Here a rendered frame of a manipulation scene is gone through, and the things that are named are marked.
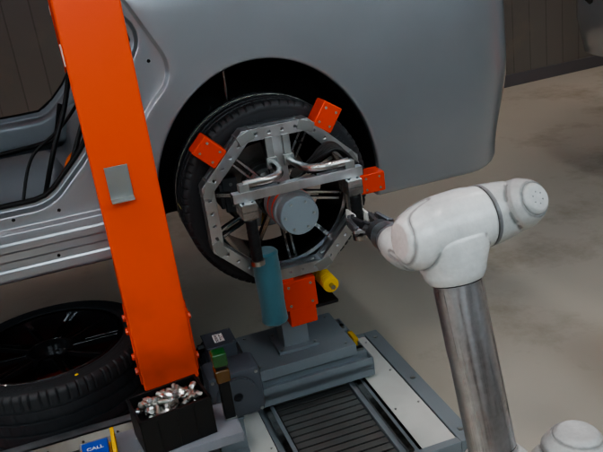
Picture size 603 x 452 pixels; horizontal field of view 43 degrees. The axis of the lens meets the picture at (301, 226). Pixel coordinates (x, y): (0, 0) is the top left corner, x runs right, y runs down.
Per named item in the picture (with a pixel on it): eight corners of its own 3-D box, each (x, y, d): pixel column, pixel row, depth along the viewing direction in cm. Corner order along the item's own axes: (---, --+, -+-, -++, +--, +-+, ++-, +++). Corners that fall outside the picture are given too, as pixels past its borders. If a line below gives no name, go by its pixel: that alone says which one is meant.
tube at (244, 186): (277, 167, 248) (272, 135, 244) (295, 181, 230) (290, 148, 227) (225, 178, 243) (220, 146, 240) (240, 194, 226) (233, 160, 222)
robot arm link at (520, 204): (502, 180, 168) (450, 195, 163) (550, 159, 151) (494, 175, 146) (520, 236, 167) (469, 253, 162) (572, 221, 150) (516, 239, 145)
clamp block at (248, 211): (252, 210, 235) (249, 194, 233) (259, 218, 227) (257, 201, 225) (236, 213, 234) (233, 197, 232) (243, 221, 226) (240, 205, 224)
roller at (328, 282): (315, 264, 294) (312, 250, 292) (342, 292, 267) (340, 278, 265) (301, 267, 293) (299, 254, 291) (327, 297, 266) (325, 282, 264)
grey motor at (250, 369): (245, 388, 292) (230, 308, 280) (275, 450, 254) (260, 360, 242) (199, 402, 288) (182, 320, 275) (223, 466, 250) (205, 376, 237)
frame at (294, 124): (362, 252, 274) (345, 104, 255) (370, 258, 268) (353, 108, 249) (217, 290, 261) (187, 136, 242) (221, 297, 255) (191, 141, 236)
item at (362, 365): (341, 335, 320) (338, 315, 316) (375, 377, 287) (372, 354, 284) (227, 369, 307) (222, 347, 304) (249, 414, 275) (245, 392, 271)
